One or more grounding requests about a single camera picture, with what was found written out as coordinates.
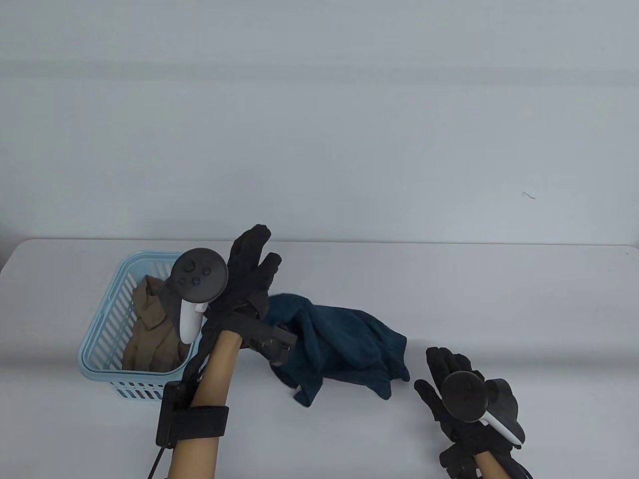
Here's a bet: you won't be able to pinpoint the person's right hand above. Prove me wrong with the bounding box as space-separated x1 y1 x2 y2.
413 347 525 455

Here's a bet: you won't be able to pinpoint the person's left hand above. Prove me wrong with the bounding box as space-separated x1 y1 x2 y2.
202 225 283 336

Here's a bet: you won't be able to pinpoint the dark teal shorts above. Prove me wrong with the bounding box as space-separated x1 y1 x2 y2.
262 293 411 407

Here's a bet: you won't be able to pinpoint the person's left forearm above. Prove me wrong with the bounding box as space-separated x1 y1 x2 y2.
167 332 245 479

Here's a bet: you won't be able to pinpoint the person's right forearm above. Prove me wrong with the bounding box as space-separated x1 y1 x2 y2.
474 452 515 479

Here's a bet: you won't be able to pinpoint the black forearm sensor box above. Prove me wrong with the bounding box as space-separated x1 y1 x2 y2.
156 382 193 447

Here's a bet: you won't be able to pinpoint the black and white controller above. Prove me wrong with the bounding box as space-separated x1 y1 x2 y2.
161 248 229 345
442 371 526 446

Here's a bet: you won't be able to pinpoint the tan crumpled garment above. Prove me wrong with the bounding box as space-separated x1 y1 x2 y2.
122 276 193 372

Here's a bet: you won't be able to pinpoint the light blue plastic basket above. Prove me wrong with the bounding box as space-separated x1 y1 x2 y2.
77 251 220 403

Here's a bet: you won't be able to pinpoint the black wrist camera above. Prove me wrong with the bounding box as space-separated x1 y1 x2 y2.
439 447 475 479
245 319 299 367

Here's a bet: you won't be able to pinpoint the black forearm strap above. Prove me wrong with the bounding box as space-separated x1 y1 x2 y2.
170 405 230 442

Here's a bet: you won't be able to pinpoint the black cable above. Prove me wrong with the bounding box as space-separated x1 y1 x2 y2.
147 447 168 479

